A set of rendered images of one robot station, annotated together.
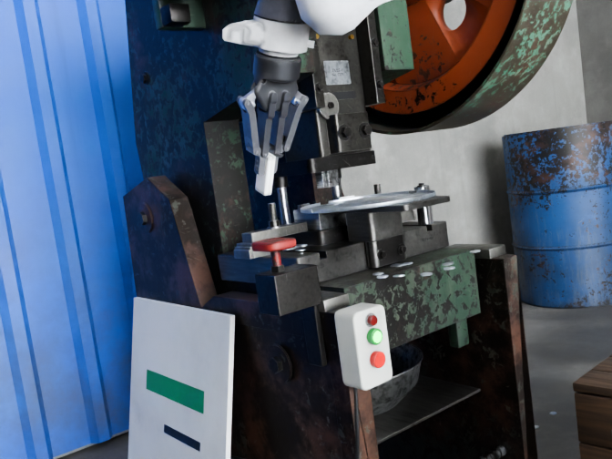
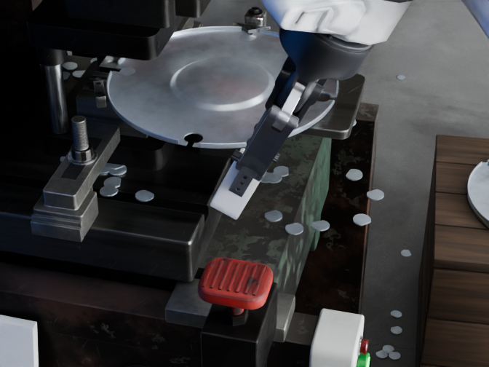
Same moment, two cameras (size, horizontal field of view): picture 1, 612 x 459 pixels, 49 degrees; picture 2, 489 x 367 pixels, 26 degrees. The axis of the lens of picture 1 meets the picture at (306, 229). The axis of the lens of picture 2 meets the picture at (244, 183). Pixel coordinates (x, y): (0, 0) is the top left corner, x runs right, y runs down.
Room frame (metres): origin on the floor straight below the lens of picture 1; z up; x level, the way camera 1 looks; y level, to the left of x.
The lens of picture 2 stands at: (0.50, 0.55, 1.46)
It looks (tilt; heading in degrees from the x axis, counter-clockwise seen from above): 36 degrees down; 322
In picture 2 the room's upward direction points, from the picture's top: straight up
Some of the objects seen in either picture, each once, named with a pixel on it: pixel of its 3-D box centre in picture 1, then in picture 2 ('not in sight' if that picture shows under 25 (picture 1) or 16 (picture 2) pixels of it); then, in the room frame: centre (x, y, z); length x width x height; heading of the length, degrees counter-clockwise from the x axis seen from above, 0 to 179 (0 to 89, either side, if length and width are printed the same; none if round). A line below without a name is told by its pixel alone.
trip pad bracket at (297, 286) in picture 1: (292, 317); (240, 365); (1.15, 0.04, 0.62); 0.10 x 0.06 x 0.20; 128
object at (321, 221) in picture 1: (331, 214); (131, 87); (1.52, -0.06, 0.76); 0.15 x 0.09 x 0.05; 128
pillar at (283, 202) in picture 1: (282, 200); (54, 81); (1.52, 0.04, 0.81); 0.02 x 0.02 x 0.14
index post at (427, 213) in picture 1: (423, 203); (255, 39); (1.53, -0.28, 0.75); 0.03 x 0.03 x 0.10; 38
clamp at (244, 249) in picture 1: (270, 227); (79, 160); (1.42, 0.07, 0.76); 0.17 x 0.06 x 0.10; 128
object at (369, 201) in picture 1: (367, 201); (222, 82); (1.42, -0.14, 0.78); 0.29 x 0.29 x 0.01
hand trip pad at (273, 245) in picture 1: (276, 260); (236, 304); (1.14, 0.06, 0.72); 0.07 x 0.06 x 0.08; 38
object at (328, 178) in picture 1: (328, 178); not in sight; (1.52, -0.07, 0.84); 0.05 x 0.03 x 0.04; 128
